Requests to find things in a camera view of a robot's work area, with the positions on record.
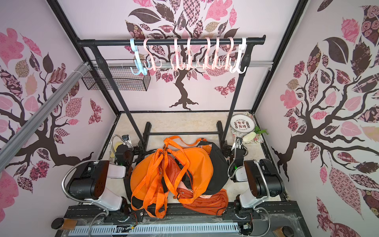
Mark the bright orange sling bag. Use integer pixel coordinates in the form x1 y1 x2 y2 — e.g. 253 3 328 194
163 136 213 204

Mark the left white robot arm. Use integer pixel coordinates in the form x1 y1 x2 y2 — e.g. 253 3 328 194
61 145 134 215

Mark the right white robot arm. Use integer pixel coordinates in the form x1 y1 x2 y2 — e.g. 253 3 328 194
228 137 285 214

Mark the pink plastic hook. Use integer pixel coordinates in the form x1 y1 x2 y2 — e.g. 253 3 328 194
224 37 235 70
211 37 224 70
143 38 162 72
202 37 212 70
170 38 185 71
186 38 198 71

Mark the light blue plastic hook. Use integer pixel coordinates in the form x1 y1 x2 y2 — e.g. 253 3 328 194
129 39 148 76

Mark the white plastic hook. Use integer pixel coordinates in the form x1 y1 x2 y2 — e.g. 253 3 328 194
230 38 247 74

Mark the dark orange waist bag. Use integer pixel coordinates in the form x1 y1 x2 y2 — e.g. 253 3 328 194
182 189 229 216

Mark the round plate with characters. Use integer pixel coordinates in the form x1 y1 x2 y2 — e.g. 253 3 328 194
230 114 256 133

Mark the white toy radish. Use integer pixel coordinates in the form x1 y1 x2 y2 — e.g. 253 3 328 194
242 131 257 143

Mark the floral cloth mat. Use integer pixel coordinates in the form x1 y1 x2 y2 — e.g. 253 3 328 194
230 114 264 144

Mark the yellow sponge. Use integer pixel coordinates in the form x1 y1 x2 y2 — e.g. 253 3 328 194
112 142 125 157

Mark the right metal flex conduit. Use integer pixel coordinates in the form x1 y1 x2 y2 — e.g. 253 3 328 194
253 160 271 237

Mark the metal flex conduit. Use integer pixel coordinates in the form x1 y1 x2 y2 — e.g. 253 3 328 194
253 160 271 237
61 159 101 205

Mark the black clothes rack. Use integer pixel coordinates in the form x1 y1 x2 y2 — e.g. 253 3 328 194
77 35 266 151

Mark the left metal flex conduit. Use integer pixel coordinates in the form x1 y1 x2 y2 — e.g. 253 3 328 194
61 159 101 205

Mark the black wire basket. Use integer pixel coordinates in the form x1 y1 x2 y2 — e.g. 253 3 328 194
82 60 151 91

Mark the orange backpack with straps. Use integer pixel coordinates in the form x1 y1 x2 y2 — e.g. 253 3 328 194
130 149 181 219

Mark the white perforated cable tray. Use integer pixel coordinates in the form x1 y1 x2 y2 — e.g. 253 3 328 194
68 223 239 237

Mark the grey aluminium rail left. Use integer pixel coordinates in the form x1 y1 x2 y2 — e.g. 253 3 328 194
1 62 90 170

